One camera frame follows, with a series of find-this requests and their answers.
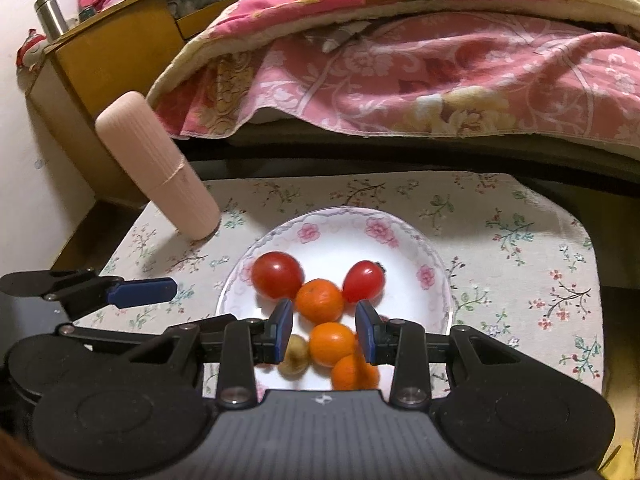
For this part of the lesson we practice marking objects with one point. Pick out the dark bed frame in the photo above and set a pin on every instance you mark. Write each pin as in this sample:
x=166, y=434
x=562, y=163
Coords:
x=350, y=152

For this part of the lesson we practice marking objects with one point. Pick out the orange mandarin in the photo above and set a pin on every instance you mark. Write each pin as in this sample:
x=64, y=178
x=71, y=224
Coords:
x=320, y=300
x=352, y=374
x=332, y=342

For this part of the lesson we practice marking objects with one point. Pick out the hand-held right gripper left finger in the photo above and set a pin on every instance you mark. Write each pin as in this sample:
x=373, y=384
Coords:
x=283, y=330

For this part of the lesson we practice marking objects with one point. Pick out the yellow wooden cabinet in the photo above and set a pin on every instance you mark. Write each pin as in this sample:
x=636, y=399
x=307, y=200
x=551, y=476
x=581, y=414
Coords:
x=100, y=65

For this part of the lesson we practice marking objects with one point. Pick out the white plate with pink flowers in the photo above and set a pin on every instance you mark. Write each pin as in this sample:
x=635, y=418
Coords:
x=340, y=240

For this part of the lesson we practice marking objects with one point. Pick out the small teal jar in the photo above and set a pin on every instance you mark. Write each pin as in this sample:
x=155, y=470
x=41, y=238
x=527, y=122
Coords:
x=88, y=13

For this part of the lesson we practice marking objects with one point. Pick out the oval red tomato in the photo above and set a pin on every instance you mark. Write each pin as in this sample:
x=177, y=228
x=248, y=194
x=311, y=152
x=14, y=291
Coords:
x=362, y=280

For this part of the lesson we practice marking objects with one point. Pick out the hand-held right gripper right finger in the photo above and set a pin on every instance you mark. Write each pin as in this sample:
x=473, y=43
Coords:
x=366, y=332

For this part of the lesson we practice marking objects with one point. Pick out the pink ribbed bottle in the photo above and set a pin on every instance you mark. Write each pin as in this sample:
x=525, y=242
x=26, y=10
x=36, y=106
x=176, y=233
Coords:
x=155, y=165

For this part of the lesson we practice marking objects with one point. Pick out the steel thermos flask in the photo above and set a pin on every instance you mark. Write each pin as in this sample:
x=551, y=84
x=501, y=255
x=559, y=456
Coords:
x=50, y=15

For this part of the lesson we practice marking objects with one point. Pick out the pink floral bedsheet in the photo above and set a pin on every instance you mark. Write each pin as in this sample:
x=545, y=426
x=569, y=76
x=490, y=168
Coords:
x=400, y=75

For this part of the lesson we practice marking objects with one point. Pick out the red and white toy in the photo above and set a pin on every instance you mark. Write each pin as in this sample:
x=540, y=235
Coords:
x=30, y=50

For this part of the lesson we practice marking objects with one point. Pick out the floral tablecloth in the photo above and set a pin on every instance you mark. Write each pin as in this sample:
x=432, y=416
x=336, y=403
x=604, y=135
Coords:
x=525, y=260

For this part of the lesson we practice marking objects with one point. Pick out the small yellow-green fruit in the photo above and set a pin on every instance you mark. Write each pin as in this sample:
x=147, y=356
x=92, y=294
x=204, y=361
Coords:
x=296, y=356

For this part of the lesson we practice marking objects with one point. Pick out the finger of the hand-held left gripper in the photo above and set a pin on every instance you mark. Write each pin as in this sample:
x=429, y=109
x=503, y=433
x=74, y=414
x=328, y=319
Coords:
x=115, y=334
x=142, y=291

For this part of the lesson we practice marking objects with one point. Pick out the large round red tomato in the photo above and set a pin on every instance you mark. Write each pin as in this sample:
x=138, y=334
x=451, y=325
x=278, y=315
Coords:
x=277, y=275

